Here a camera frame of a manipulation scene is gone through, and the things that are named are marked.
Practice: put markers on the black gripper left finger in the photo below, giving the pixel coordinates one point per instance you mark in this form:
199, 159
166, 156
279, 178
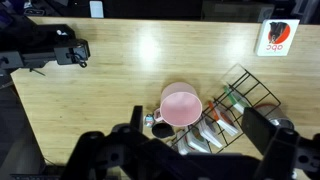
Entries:
137, 117

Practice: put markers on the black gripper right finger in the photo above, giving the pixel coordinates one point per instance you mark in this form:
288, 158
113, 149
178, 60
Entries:
256, 131

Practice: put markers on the white book orange print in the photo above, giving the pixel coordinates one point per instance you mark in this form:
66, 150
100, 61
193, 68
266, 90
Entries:
224, 120

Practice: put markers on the white book green print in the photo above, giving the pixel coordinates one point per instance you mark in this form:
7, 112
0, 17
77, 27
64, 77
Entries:
235, 99

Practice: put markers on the white abc book red circle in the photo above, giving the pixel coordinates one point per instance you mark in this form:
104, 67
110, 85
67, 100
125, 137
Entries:
276, 36

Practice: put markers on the small shiny candy wrapper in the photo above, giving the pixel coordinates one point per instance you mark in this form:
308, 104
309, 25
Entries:
149, 120

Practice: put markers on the round silver tin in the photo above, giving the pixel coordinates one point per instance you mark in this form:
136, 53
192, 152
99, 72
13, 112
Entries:
278, 115

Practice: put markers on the pink plastic cup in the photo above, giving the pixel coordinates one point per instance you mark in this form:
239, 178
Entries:
181, 108

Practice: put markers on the white rectangular object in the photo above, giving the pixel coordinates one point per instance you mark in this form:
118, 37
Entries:
96, 9

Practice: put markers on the black clamped camera mount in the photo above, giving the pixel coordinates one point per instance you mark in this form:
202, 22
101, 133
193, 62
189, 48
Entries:
68, 52

